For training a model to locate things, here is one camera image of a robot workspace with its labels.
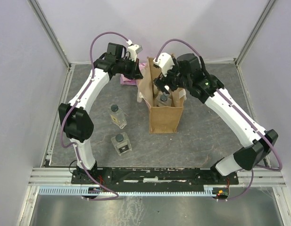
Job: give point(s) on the aluminium frame post left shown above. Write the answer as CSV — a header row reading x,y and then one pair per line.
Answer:
x,y
49,31

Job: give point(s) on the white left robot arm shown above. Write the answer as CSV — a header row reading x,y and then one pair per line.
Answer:
x,y
74,116

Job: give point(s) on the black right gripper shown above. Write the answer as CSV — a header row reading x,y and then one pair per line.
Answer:
x,y
166,79

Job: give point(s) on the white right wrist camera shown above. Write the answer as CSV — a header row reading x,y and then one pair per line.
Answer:
x,y
165,62

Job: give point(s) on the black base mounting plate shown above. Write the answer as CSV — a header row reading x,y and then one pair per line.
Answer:
x,y
160,179

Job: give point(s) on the square glass bottle front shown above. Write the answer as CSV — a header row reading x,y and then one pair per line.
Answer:
x,y
121,143

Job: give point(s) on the aluminium frame post right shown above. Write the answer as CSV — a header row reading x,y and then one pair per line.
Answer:
x,y
255,31

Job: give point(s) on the square glass bottle black label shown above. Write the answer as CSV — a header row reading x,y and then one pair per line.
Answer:
x,y
163,100

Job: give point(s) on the pink printed tissue pack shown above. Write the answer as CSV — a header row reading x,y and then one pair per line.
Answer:
x,y
125,81

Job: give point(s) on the square glass bottle yellow label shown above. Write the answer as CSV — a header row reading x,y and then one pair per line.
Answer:
x,y
117,115

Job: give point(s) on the aluminium frame post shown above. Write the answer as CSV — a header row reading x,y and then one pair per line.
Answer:
x,y
255,31
49,31

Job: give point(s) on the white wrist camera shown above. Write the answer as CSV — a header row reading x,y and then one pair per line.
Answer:
x,y
134,50
165,62

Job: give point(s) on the aluminium frame rail front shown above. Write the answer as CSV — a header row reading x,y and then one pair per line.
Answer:
x,y
62,177

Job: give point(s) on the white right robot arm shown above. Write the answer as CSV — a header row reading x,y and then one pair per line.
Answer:
x,y
189,72

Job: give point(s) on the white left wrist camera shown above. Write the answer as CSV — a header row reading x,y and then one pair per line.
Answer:
x,y
134,50

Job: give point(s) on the beige canvas tote bag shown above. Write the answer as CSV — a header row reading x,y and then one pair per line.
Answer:
x,y
162,119

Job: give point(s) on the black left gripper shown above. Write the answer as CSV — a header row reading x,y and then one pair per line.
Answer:
x,y
135,73

